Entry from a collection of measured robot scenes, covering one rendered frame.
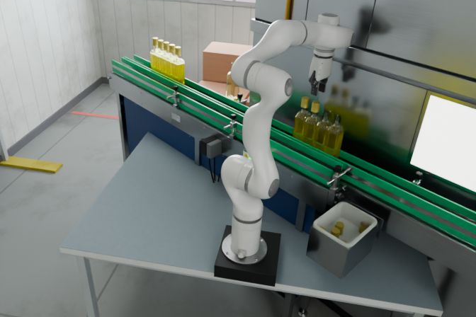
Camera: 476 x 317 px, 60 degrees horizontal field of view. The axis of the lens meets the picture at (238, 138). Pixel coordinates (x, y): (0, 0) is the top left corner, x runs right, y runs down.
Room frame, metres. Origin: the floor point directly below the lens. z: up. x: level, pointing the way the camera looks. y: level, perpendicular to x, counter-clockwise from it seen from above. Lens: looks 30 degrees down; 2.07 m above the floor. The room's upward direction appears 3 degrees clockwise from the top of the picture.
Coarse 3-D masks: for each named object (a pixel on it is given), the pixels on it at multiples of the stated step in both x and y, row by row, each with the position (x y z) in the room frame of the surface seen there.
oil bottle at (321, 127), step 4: (320, 120) 1.63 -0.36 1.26; (320, 124) 1.61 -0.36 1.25; (324, 124) 1.60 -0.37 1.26; (328, 124) 1.60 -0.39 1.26; (316, 128) 1.62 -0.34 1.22; (320, 128) 1.60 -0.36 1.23; (324, 128) 1.59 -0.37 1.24; (316, 132) 1.62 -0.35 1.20; (320, 132) 1.60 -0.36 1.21; (324, 132) 1.59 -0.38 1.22; (316, 136) 1.62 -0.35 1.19; (320, 136) 1.60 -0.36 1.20; (324, 136) 1.59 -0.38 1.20; (316, 140) 1.61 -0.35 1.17; (320, 140) 1.60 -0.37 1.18; (324, 140) 1.59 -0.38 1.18; (316, 144) 1.61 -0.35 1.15; (320, 144) 1.60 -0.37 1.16; (320, 148) 1.59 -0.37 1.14
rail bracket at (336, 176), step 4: (336, 168) 1.38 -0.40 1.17; (340, 168) 1.38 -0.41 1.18; (348, 168) 1.45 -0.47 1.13; (352, 168) 1.45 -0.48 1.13; (336, 172) 1.38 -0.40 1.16; (344, 172) 1.42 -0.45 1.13; (332, 176) 1.39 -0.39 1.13; (336, 176) 1.38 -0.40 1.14; (340, 176) 1.38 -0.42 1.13; (332, 180) 1.36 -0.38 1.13; (336, 180) 1.37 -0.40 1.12; (328, 184) 1.34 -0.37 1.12; (336, 184) 1.38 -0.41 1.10; (332, 188) 1.38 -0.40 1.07; (336, 188) 1.38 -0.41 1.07; (332, 192) 1.38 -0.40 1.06
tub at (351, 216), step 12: (336, 204) 1.36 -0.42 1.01; (348, 204) 1.36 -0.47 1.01; (324, 216) 1.28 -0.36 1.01; (336, 216) 1.35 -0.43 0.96; (348, 216) 1.35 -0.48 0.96; (360, 216) 1.32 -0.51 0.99; (324, 228) 1.28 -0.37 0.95; (348, 228) 1.30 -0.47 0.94; (372, 228) 1.23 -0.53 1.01; (336, 240) 1.15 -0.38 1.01; (348, 240) 1.23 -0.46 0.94
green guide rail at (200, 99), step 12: (144, 72) 2.49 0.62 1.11; (168, 84) 2.32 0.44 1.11; (192, 96) 2.16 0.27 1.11; (216, 108) 2.02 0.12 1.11; (228, 108) 1.96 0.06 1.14; (240, 120) 1.89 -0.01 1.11; (276, 132) 1.73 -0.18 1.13; (288, 144) 1.67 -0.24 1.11; (300, 144) 1.62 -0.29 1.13; (312, 156) 1.57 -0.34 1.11; (324, 156) 1.53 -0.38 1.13
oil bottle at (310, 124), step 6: (306, 120) 1.66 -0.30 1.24; (312, 120) 1.64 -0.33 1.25; (318, 120) 1.64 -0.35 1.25; (306, 126) 1.65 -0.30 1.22; (312, 126) 1.63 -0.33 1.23; (306, 132) 1.65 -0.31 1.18; (312, 132) 1.63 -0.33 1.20; (306, 138) 1.65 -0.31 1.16; (312, 138) 1.63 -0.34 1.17; (312, 144) 1.63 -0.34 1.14
